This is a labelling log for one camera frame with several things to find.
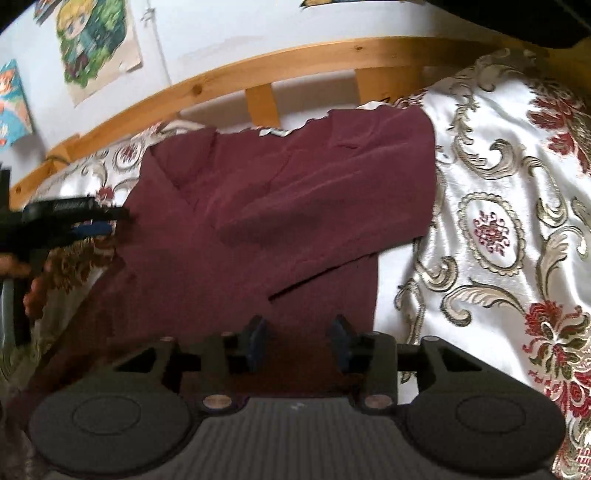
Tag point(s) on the blue orange wall poster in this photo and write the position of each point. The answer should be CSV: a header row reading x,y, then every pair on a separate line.
x,y
14,106

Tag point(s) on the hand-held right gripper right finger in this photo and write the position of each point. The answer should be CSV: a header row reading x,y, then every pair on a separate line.
x,y
339,346

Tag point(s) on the small cartoon wall poster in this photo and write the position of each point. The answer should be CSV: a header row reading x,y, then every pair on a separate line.
x,y
45,7

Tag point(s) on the green cartoon wall poster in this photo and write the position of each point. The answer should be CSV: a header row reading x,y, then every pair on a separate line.
x,y
92,41

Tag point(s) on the floral satin bedspread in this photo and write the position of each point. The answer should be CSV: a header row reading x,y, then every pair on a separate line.
x,y
508,175

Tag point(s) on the person's left hand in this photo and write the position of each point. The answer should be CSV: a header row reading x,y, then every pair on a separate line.
x,y
36,295

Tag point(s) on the wooden bed frame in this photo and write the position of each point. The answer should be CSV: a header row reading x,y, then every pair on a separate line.
x,y
323,57

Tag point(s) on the maroon shirt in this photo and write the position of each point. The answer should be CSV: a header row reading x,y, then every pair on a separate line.
x,y
258,207

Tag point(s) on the black jacket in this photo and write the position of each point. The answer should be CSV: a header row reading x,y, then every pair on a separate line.
x,y
517,18

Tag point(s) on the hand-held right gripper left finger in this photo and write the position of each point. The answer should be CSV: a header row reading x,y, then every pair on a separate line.
x,y
256,346

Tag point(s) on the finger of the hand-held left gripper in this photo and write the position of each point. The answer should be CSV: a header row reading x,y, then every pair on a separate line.
x,y
94,228
113,213

